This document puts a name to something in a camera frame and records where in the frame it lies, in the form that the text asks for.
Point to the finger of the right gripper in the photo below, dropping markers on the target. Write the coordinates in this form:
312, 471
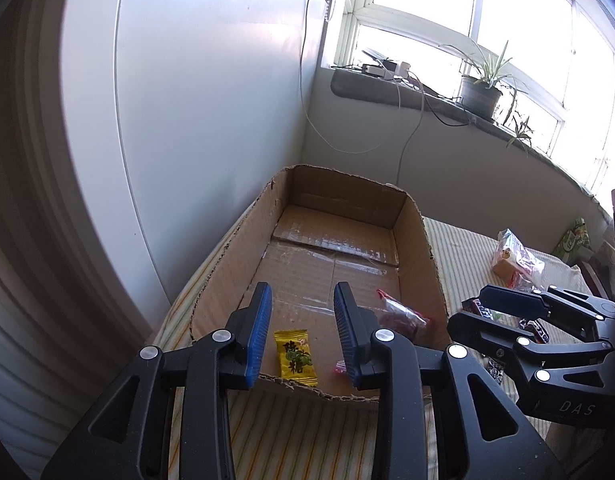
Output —
492, 337
572, 312

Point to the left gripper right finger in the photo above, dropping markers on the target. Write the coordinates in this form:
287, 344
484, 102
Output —
479, 431

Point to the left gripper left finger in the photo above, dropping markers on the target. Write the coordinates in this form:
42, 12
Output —
126, 432

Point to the packaged sliced bread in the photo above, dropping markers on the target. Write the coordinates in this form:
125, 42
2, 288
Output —
511, 258

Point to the red dried fruit pack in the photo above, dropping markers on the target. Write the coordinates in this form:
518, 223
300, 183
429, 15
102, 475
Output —
402, 317

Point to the yellow candy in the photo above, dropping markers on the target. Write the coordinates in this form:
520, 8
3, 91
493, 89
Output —
295, 356

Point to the Snickers bar English label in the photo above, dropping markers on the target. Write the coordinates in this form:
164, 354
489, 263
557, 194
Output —
474, 306

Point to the Snickers bar Chinese label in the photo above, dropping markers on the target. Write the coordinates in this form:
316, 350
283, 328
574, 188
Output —
539, 334

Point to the black patterned snack packet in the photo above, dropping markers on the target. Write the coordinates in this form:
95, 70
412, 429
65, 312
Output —
495, 369

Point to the green tissue pack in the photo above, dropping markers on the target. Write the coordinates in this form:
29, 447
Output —
571, 241

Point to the striped tablecloth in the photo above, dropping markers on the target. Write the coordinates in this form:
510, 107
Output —
284, 435

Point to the small hanging plant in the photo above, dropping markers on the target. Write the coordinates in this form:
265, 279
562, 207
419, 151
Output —
521, 132

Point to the brown cardboard box tray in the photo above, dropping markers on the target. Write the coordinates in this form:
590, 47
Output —
310, 229

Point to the potted spider plant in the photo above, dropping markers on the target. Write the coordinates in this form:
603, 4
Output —
480, 93

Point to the white power strip with adapters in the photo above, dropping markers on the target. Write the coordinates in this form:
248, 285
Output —
383, 67

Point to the white refrigerator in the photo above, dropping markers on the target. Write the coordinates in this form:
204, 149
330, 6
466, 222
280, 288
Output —
177, 113

